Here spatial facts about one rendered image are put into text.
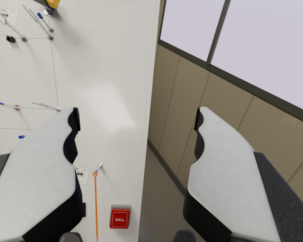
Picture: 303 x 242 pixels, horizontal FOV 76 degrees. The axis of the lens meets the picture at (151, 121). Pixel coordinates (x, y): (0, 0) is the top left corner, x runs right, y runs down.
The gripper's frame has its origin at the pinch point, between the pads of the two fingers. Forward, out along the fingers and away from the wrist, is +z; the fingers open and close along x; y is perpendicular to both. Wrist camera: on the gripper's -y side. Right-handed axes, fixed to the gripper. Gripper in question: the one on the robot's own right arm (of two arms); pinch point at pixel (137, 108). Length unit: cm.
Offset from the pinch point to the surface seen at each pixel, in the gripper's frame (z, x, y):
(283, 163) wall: 65, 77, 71
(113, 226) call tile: 18, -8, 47
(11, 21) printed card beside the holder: 52, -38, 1
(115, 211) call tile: 20.7, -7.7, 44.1
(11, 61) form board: 45, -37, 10
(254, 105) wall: 92, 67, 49
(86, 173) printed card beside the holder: 28.6, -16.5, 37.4
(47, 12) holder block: 54, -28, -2
